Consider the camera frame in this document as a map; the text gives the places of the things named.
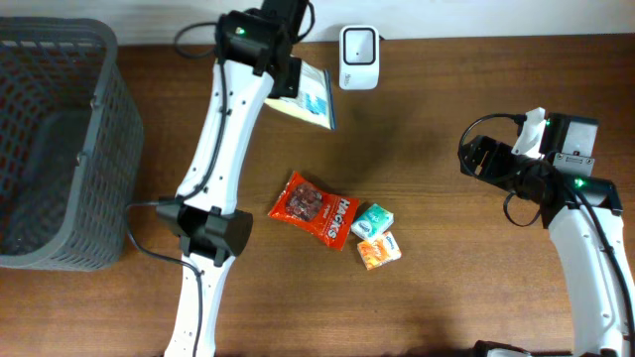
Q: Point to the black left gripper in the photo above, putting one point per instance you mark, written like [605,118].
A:
[289,77]

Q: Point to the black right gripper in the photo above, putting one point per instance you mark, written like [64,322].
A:
[491,170]

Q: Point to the yellow snack bag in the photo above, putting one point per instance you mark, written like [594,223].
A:
[313,104]

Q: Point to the red Hacks candy bag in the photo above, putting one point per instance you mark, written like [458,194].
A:
[327,216]

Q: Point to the teal tissue pack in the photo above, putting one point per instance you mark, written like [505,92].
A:
[373,222]

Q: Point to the orange tissue pack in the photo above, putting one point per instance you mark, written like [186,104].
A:
[380,251]

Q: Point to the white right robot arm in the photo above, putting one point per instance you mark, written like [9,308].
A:
[584,219]

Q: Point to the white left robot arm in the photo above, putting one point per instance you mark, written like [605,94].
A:
[253,62]

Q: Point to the white barcode scanner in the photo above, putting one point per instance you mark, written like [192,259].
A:
[359,57]

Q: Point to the grey plastic mesh basket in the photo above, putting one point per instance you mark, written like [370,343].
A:
[71,144]

